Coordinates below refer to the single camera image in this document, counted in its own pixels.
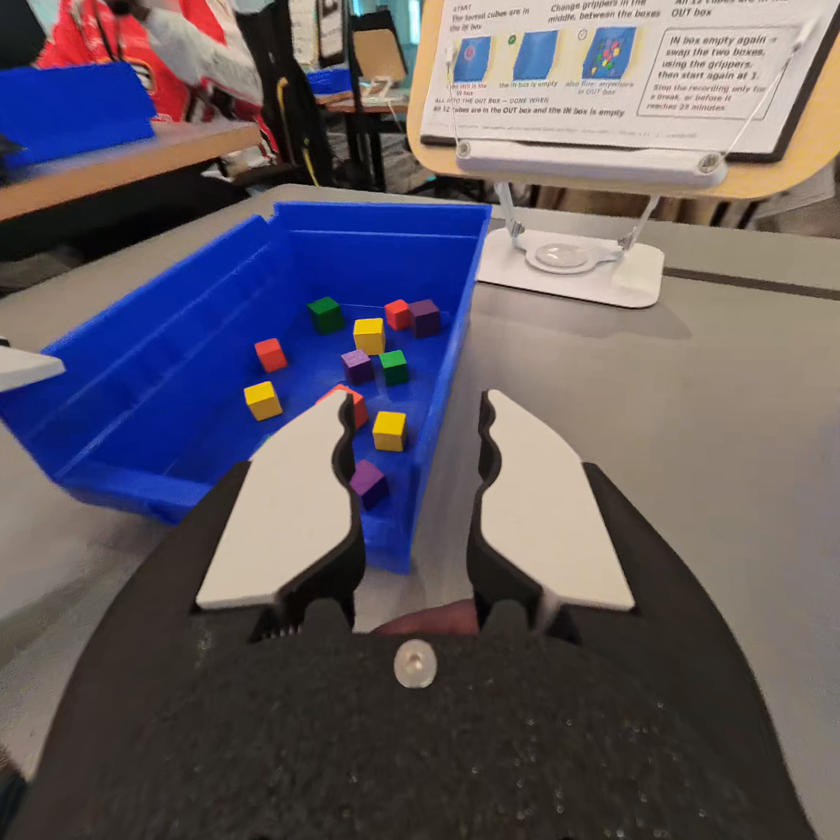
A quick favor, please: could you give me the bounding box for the printed instruction sheet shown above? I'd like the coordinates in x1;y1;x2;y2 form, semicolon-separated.
420;0;840;161

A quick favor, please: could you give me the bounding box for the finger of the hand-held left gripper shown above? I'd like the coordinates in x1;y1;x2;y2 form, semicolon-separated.
0;344;67;393

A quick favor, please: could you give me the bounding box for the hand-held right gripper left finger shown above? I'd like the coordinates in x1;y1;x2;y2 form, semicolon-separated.
196;392;367;634

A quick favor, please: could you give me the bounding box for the white folding stand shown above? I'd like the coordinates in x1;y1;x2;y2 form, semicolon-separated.
455;138;729;309

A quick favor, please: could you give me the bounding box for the light wooden board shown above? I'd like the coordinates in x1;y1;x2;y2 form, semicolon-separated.
407;0;840;201
353;28;409;83

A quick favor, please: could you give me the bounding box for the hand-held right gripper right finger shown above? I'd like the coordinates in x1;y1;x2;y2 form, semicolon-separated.
466;389;636;634

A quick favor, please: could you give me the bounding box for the black jacket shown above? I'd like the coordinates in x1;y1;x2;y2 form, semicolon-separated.
236;0;332;188

